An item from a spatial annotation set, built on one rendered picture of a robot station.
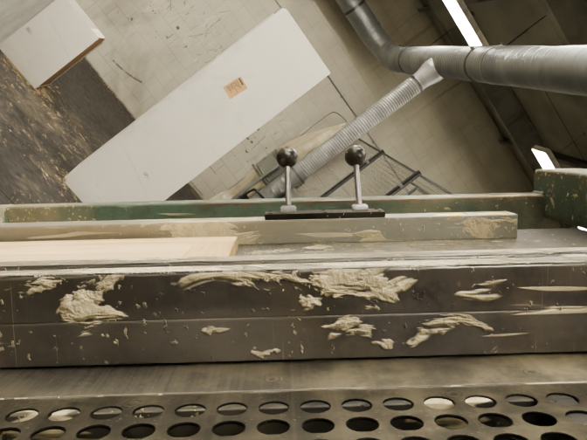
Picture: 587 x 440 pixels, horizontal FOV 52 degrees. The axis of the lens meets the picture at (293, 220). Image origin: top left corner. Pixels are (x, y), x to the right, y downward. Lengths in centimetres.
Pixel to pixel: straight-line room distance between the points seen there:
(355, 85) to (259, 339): 879
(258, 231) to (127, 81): 807
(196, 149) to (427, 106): 556
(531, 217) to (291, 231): 56
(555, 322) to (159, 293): 30
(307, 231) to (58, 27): 500
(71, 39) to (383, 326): 547
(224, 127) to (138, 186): 78
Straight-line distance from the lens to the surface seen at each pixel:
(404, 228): 102
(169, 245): 92
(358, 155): 105
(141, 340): 47
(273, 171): 665
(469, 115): 982
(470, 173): 999
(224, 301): 45
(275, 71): 456
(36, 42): 589
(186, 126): 457
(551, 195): 132
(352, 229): 100
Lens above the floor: 143
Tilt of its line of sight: 3 degrees down
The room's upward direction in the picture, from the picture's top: 53 degrees clockwise
